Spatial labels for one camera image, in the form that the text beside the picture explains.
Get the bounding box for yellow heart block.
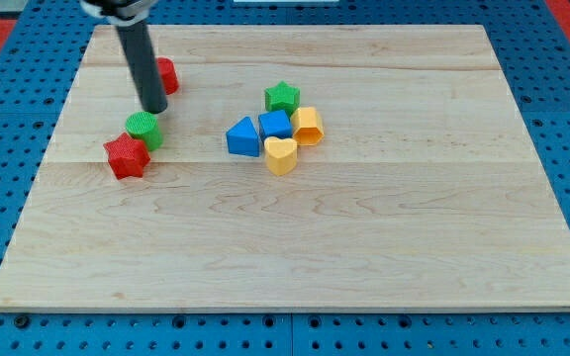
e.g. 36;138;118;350
263;136;298;176

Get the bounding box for blue triangle block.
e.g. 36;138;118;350
226;117;260;157

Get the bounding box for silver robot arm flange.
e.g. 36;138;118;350
79;0;158;27

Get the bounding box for green star block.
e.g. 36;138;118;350
264;81;300;116

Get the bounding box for wooden board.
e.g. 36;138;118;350
0;25;570;313

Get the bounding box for red cylinder block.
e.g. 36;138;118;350
156;57;180;95

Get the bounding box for blue cube block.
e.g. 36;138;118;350
258;110;292;139

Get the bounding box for red star block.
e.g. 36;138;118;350
103;133;150;180

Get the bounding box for yellow hexagon block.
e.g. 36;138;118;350
290;107;325;145

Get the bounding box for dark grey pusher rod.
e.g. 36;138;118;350
116;20;167;114

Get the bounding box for green cylinder block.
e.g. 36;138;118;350
125;112;163;151

